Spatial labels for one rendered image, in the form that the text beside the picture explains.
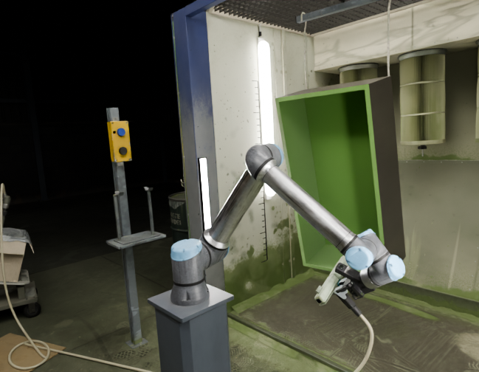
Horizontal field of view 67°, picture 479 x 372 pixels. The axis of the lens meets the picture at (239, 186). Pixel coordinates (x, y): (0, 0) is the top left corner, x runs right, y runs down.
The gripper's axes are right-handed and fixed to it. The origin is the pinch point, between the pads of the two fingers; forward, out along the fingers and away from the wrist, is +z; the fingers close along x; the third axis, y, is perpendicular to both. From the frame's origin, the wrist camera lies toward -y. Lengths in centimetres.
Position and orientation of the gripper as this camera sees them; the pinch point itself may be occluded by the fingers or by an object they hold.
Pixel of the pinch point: (334, 288)
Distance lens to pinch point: 179.2
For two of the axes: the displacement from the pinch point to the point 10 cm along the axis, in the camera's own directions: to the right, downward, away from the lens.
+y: 6.9, 7.2, -0.6
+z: -4.3, 4.9, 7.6
